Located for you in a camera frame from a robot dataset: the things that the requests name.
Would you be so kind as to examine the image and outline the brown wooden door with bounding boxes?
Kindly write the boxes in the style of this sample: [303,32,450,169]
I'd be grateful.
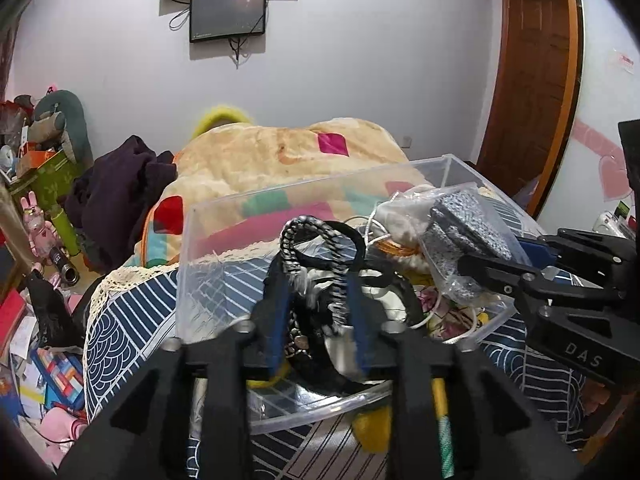
[474,0,584,219]

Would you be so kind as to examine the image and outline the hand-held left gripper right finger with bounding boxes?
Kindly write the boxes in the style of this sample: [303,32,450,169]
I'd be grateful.
[345,260,587,480]

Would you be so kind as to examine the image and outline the green stuffed dinosaur toy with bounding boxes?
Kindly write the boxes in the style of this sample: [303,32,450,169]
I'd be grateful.
[29,90,95,167]

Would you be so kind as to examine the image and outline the colourful patterned box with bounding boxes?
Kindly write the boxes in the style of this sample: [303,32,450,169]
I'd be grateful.
[29,347,87,412]

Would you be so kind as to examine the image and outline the yellow plush item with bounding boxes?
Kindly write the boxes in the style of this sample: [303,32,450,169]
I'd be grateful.
[350,404,394,454]

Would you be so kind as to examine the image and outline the black bag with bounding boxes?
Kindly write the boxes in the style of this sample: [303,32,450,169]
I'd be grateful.
[24,269,83,350]

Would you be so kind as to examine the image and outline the red white wall notice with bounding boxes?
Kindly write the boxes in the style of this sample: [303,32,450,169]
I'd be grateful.
[611,49,637,73]

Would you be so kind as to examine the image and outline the pink soft item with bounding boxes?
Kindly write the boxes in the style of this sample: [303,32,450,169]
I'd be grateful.
[39,406,90,463]

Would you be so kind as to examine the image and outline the clear plastic storage box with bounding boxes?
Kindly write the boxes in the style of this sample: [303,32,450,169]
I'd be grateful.
[175,155,549,436]

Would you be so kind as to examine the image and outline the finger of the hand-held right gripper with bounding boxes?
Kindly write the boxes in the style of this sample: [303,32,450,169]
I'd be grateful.
[515,228,638,281]
[456,254,618,306]

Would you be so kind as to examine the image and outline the cream lace cloth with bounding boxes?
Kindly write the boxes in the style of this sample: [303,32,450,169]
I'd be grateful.
[84,247,242,361]

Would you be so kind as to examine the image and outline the dark purple cloth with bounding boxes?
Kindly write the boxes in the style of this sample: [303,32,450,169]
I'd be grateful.
[64,135,179,272]

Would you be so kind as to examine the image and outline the green tube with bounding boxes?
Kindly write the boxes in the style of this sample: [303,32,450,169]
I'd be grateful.
[50,207,84,257]

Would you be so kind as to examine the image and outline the red book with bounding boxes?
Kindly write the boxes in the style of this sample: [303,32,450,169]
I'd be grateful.
[0,290,30,343]

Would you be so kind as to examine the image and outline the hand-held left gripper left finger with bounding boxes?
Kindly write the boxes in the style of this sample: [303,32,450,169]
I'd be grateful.
[56,256,301,480]

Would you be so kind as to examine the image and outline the black flashlight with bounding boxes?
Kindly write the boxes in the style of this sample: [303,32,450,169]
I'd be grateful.
[47,245,81,285]

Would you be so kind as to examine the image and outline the black white braided headband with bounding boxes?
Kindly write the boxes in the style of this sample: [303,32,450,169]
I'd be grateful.
[279,216,370,342]

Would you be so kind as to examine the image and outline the white fuzzy item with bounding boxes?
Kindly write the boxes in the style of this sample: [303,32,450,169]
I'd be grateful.
[374,185,443,257]

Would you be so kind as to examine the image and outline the white cord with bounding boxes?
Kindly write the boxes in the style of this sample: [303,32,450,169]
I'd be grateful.
[407,285,482,347]

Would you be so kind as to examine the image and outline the pink bunny toy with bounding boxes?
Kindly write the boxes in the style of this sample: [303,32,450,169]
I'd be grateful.
[20,192,59,262]

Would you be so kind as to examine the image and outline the floral cloth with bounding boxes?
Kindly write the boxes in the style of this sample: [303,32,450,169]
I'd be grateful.
[416,287,488,342]

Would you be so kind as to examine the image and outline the white packages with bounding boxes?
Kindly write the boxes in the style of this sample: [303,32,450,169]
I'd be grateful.
[591,201,637,239]

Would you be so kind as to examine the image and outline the blue patterned bedsheet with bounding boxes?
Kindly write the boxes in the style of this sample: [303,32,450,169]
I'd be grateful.
[82,255,587,480]

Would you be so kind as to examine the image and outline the cream patchwork blanket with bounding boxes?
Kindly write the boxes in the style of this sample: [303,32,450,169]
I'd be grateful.
[134,117,437,270]

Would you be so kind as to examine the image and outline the green cardboard box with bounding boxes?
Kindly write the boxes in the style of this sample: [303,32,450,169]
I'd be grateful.
[9,149,85,212]

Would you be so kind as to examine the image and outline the pink wall sticker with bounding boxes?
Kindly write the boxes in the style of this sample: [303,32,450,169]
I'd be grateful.
[571,119,632,201]

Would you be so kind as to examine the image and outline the black studded belt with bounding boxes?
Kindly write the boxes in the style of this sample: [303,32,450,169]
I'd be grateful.
[286,260,427,397]

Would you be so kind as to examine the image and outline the small black monitor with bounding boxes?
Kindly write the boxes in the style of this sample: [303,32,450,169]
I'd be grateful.
[189,0,267,44]

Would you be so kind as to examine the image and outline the orange knit item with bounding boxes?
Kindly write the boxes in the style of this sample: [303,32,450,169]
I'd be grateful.
[369,239,427,263]

